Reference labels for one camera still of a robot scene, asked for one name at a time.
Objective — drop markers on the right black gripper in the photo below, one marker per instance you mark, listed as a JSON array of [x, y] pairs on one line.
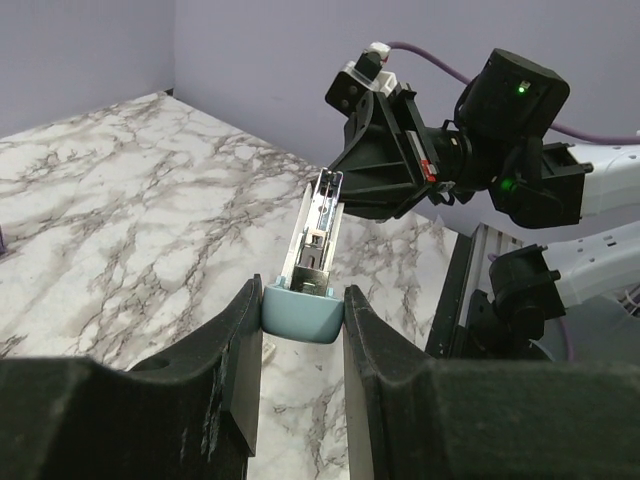
[[393, 160]]

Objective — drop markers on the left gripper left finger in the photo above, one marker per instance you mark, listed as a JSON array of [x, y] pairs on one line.
[[188, 412]]

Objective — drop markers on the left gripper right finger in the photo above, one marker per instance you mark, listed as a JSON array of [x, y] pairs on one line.
[[410, 416]]

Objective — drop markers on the light blue stapler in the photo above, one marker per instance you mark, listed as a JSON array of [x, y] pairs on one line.
[[301, 305]]

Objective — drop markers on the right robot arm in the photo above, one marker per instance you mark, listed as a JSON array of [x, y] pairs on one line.
[[499, 294]]

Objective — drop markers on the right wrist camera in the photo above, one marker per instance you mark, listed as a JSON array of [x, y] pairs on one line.
[[366, 73]]

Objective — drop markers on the aluminium mounting rail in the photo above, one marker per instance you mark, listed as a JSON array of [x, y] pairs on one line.
[[468, 271]]

